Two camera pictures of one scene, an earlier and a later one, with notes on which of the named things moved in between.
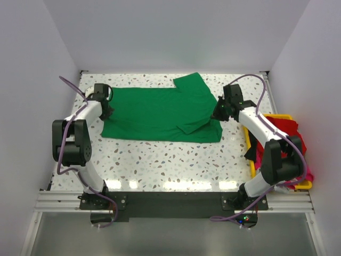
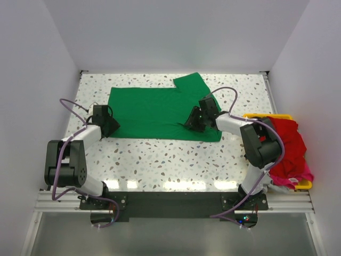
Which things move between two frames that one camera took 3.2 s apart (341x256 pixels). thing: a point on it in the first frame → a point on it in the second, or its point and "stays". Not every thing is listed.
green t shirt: (182, 114) stays
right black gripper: (216, 114) → (192, 120)
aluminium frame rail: (278, 201) stays
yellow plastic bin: (307, 185) stays
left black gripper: (107, 114) → (114, 126)
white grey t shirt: (281, 189) stays
